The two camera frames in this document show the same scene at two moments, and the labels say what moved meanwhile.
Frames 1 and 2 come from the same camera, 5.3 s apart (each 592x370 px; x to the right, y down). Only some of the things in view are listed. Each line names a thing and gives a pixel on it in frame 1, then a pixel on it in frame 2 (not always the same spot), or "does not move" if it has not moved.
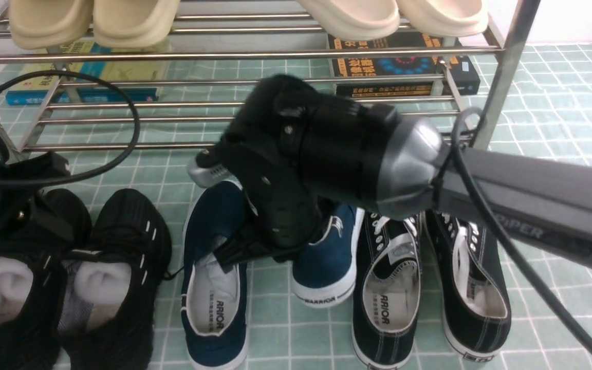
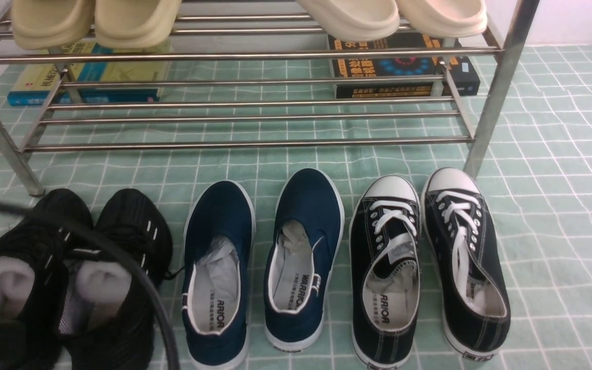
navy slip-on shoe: [214, 323] does not move
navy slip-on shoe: [325, 276] to [306, 242]
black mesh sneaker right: [106, 319] does not move
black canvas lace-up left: [386, 288] does not move
